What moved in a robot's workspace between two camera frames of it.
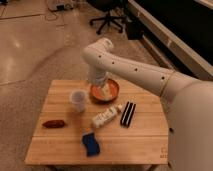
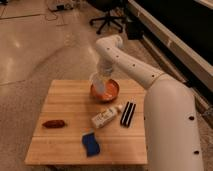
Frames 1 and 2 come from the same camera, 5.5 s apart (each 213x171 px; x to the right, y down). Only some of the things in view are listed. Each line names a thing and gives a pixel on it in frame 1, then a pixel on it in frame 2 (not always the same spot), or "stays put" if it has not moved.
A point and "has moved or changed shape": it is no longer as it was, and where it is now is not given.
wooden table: (75, 129) stays put
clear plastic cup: (79, 98) has moved or changed shape
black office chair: (108, 6) stays put
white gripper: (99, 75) -> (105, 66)
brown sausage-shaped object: (54, 123) stays put
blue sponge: (92, 147) stays put
